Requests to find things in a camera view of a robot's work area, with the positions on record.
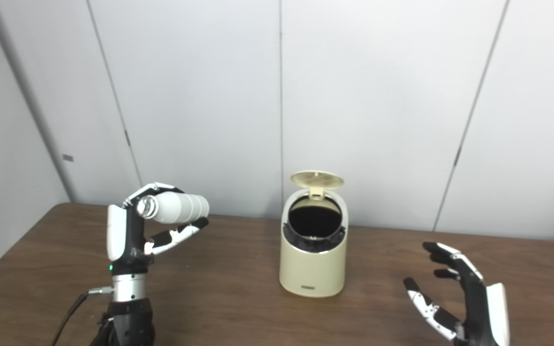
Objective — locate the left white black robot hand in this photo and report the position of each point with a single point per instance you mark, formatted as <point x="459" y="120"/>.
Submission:
<point x="125" y="240"/>

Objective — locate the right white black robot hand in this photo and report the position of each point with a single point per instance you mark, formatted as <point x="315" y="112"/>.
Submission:
<point x="479" y="317"/>

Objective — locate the small white plastic bottle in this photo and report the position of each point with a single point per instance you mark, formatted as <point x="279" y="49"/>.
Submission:
<point x="181" y="207"/>

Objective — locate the cream round bin lid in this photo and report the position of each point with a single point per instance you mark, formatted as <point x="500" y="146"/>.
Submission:
<point x="315" y="179"/>

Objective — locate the cream-colored bin body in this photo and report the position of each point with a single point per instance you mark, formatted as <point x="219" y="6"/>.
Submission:
<point x="311" y="269"/>

